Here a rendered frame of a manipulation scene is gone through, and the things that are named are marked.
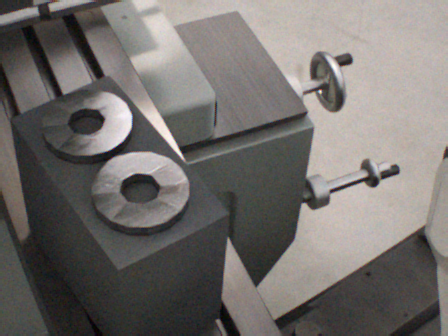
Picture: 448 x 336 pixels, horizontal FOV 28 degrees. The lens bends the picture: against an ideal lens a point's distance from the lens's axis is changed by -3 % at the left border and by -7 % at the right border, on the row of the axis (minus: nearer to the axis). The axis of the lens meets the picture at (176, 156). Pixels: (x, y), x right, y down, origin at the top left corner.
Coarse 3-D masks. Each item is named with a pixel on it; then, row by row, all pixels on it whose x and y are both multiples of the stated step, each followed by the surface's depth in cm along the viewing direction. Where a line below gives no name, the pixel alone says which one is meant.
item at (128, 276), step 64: (64, 128) 90; (128, 128) 90; (64, 192) 87; (128, 192) 87; (192, 192) 87; (64, 256) 96; (128, 256) 82; (192, 256) 86; (128, 320) 88; (192, 320) 95
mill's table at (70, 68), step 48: (0, 48) 128; (48, 48) 128; (96, 48) 128; (0, 96) 122; (48, 96) 122; (144, 96) 122; (0, 144) 116; (0, 192) 111; (48, 288) 101; (240, 288) 102
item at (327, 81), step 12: (312, 60) 168; (324, 60) 164; (336, 60) 163; (348, 60) 164; (312, 72) 170; (324, 72) 166; (336, 72) 162; (300, 84) 164; (312, 84) 165; (324, 84) 166; (336, 84) 162; (300, 96) 162; (324, 96) 169; (336, 96) 163; (336, 108) 165
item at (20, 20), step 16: (0, 0) 127; (16, 0) 129; (32, 0) 130; (48, 0) 131; (64, 0) 132; (80, 0) 133; (96, 0) 133; (112, 0) 134; (0, 16) 129; (16, 16) 130; (32, 16) 130; (0, 32) 130
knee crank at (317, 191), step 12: (360, 168) 170; (372, 168) 166; (384, 168) 168; (396, 168) 171; (312, 180) 164; (324, 180) 164; (336, 180) 166; (348, 180) 166; (360, 180) 167; (372, 180) 167; (312, 192) 163; (324, 192) 163; (312, 204) 165; (324, 204) 164
